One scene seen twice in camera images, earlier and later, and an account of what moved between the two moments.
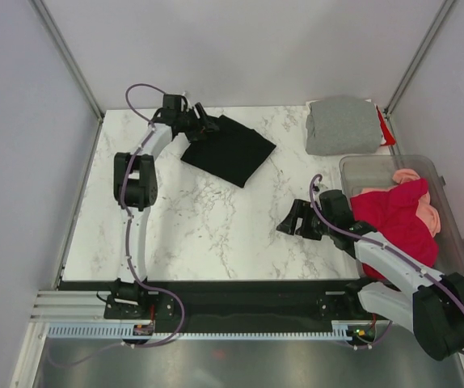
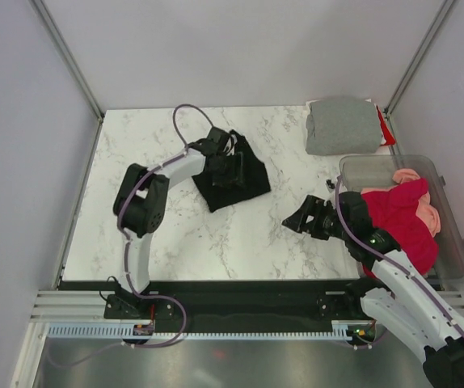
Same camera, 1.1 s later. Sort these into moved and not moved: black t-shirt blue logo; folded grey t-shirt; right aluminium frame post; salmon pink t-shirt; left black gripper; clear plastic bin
Moved: black t-shirt blue logo; left black gripper
Not moved: salmon pink t-shirt; clear plastic bin; right aluminium frame post; folded grey t-shirt
